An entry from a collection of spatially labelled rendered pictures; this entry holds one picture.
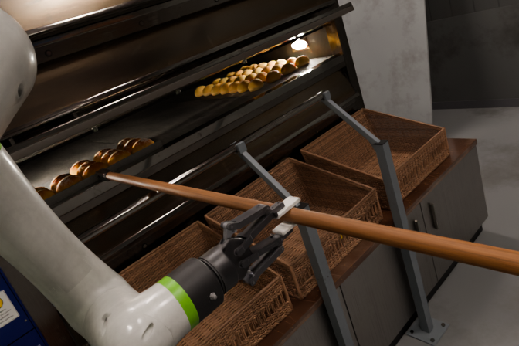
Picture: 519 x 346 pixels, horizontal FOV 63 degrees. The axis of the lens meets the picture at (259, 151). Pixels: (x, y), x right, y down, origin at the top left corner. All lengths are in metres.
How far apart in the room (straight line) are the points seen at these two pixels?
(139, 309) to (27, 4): 1.19
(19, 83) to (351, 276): 1.45
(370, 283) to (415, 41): 2.56
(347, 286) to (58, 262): 1.23
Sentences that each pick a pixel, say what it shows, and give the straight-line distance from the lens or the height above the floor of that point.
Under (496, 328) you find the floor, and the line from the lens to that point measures 2.24.
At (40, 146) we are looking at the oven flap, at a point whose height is 1.40.
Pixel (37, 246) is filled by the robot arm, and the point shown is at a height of 1.38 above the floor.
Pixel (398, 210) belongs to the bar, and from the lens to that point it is 1.82.
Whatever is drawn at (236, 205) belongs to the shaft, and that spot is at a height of 1.20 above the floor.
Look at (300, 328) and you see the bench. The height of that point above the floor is 0.54.
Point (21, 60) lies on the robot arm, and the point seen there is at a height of 1.61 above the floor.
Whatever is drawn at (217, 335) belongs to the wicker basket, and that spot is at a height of 0.72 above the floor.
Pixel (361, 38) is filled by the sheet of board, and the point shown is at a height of 0.97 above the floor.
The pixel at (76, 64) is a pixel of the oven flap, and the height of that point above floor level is 1.59.
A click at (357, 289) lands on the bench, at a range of 1.78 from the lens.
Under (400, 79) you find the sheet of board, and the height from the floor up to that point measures 0.57.
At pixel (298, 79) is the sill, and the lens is 2.20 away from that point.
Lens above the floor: 1.59
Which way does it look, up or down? 18 degrees down
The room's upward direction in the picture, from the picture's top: 19 degrees counter-clockwise
